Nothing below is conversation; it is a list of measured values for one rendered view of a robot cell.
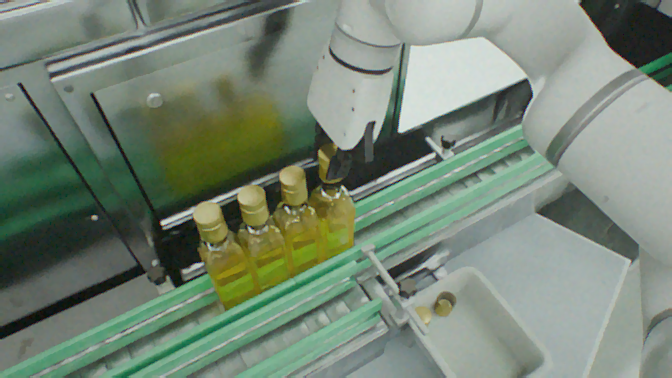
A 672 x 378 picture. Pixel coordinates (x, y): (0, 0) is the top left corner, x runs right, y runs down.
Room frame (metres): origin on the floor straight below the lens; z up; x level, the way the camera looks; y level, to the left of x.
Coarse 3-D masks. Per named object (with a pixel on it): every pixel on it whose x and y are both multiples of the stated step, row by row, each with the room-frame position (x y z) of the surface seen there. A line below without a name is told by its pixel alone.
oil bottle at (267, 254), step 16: (240, 224) 0.36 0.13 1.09; (272, 224) 0.36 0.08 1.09; (240, 240) 0.35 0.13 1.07; (256, 240) 0.34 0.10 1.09; (272, 240) 0.34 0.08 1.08; (256, 256) 0.32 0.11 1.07; (272, 256) 0.34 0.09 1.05; (256, 272) 0.32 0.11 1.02; (272, 272) 0.33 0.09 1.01; (288, 272) 0.35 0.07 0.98; (256, 288) 0.33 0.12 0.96
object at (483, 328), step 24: (432, 288) 0.39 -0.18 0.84; (456, 288) 0.41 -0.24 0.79; (480, 288) 0.40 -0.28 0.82; (432, 312) 0.37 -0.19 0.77; (456, 312) 0.37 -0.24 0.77; (480, 312) 0.37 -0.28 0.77; (504, 312) 0.34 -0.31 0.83; (432, 336) 0.32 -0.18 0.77; (456, 336) 0.32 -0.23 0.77; (480, 336) 0.32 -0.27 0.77; (504, 336) 0.32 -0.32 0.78; (528, 336) 0.30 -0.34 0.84; (456, 360) 0.28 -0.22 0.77; (480, 360) 0.28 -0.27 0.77; (504, 360) 0.28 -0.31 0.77; (528, 360) 0.27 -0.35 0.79
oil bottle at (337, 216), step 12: (312, 192) 0.42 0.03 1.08; (348, 192) 0.42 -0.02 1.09; (312, 204) 0.41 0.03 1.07; (324, 204) 0.40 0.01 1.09; (336, 204) 0.40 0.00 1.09; (348, 204) 0.40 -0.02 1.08; (324, 216) 0.39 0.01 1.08; (336, 216) 0.39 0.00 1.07; (348, 216) 0.40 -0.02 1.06; (324, 228) 0.38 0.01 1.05; (336, 228) 0.39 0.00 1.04; (348, 228) 0.40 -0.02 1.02; (324, 240) 0.38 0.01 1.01; (336, 240) 0.39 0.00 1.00; (348, 240) 0.40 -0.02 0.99; (324, 252) 0.38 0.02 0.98; (336, 252) 0.39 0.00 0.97
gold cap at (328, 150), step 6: (324, 144) 0.43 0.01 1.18; (330, 144) 0.43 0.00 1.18; (324, 150) 0.42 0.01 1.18; (330, 150) 0.42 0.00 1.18; (318, 156) 0.42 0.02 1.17; (324, 156) 0.41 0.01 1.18; (330, 156) 0.41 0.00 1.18; (324, 162) 0.40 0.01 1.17; (324, 168) 0.40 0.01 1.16; (324, 174) 0.40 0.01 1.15; (324, 180) 0.40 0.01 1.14; (336, 180) 0.40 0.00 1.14
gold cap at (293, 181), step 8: (288, 168) 0.40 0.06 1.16; (296, 168) 0.40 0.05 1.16; (280, 176) 0.39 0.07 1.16; (288, 176) 0.39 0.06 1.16; (296, 176) 0.39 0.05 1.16; (304, 176) 0.39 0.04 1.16; (288, 184) 0.38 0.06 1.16; (296, 184) 0.38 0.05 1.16; (304, 184) 0.38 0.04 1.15; (288, 192) 0.38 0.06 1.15; (296, 192) 0.38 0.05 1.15; (304, 192) 0.38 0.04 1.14; (288, 200) 0.38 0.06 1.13; (296, 200) 0.37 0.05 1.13; (304, 200) 0.38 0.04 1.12
